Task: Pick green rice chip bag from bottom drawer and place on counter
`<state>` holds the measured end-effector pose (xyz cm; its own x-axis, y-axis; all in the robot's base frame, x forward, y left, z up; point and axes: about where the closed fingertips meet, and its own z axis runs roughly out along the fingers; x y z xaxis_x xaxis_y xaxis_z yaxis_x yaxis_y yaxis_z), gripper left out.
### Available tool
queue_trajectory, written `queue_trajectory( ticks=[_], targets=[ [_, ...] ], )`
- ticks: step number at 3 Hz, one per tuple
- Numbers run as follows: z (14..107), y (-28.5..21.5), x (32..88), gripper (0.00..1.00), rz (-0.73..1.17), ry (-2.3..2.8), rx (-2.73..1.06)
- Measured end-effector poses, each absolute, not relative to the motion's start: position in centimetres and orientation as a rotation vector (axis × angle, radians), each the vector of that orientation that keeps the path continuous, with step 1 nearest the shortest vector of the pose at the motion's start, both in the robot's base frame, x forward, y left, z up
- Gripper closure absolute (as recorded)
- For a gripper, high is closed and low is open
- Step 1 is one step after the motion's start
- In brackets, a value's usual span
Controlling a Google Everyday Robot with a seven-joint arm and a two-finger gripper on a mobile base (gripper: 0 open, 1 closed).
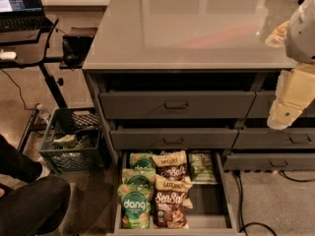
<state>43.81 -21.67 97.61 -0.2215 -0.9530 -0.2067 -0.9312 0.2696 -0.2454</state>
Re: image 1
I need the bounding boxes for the bottom right grey drawer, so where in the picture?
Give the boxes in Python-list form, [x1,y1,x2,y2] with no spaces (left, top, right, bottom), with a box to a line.
[223,153,315,171]

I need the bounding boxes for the middle green dang chip bag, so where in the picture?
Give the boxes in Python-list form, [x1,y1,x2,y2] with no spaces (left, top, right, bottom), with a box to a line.
[122,168,156,188]

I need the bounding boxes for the thin black desk cable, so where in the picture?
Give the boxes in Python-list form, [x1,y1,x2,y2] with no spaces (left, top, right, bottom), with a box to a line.
[0,68,37,111]

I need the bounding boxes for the top left grey drawer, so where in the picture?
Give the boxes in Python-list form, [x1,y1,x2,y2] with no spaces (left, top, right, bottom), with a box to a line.
[99,90,255,119]

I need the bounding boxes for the middle right grey drawer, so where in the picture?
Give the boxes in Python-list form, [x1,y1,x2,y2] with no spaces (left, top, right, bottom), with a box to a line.
[233,128,315,149]

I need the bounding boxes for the middle left grey drawer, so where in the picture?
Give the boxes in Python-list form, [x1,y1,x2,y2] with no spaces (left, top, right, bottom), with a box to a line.
[110,119,238,149]

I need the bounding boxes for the open bottom left drawer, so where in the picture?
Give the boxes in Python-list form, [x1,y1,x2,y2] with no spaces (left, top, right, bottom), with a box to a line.
[107,153,245,236]

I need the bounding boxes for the black object on desk shelf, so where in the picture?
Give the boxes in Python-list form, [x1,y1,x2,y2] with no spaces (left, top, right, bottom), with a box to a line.
[62,28,97,67]

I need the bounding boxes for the black floor cable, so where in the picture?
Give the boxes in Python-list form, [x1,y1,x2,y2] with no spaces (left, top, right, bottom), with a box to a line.
[233,170,315,236]

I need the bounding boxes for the black laptop stand desk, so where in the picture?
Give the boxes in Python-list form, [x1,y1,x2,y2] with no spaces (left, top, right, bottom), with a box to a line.
[0,13,97,154]

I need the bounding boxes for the person's dark trouser legs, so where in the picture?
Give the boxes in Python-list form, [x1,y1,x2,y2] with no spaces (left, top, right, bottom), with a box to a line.
[0,135,71,236]

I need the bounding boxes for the grey cabinet with counter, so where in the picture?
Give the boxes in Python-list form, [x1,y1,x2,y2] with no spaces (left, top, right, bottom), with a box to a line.
[83,0,314,163]

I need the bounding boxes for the white mouse device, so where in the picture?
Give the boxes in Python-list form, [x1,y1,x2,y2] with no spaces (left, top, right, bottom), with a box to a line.
[0,51,17,61]

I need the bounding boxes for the front green dang chip bag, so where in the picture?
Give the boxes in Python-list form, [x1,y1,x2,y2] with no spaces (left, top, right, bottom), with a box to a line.
[118,184,154,229]

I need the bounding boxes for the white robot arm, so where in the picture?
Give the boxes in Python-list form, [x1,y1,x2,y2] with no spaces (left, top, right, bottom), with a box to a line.
[265,0,315,130]

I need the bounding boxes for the grey drawer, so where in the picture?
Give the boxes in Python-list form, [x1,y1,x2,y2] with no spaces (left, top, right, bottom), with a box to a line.
[110,119,238,149]
[247,90,315,118]
[233,128,315,149]
[99,90,255,119]
[223,153,315,171]

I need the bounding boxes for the front brown sea salt bag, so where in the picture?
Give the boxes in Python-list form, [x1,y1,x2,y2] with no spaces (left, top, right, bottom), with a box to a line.
[154,175,193,229]

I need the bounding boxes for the green plastic crate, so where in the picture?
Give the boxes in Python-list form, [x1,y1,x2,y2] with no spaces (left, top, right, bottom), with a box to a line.
[38,107,106,174]

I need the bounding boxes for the small green snack bag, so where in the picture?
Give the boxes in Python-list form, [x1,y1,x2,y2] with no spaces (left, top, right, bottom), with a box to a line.
[188,150,217,183]

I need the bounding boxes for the green dang chip bag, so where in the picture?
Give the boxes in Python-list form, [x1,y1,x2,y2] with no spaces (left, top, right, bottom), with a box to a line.
[122,168,156,188]
[118,184,154,229]
[129,152,155,169]

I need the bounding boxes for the rear green dang chip bag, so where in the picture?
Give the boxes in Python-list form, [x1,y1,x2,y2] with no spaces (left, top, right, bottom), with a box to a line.
[129,152,155,169]

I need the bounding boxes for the open laptop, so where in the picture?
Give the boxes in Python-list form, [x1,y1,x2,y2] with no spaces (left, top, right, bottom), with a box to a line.
[0,0,45,32]

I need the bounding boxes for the brown sea salt bag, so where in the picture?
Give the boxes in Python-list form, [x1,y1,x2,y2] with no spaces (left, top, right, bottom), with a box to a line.
[153,150,187,181]
[154,175,193,229]

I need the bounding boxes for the rear brown sea salt bag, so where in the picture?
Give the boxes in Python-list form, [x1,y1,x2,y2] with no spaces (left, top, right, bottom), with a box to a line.
[153,150,187,181]

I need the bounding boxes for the top right grey drawer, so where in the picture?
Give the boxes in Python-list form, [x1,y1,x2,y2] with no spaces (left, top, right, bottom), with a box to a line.
[247,90,315,118]

